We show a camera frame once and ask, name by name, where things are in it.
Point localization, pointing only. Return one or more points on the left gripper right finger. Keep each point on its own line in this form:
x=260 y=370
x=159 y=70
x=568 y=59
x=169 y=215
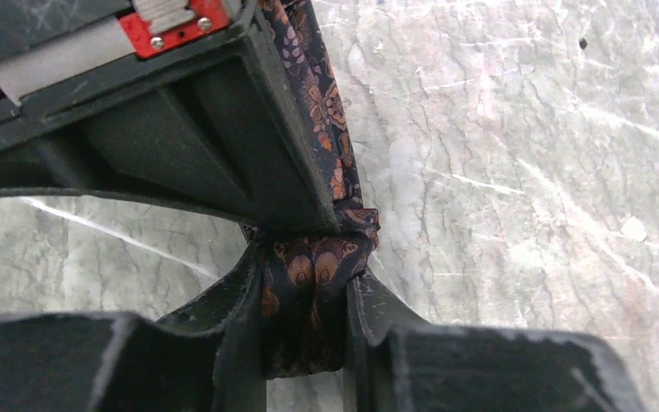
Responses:
x=397 y=361

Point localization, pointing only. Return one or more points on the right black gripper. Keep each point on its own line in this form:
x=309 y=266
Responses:
x=181 y=104

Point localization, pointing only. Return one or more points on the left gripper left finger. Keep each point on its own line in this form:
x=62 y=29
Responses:
x=205 y=356

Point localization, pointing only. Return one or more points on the dark orange patterned tie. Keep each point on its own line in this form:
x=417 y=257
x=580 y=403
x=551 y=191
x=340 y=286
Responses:
x=305 y=275

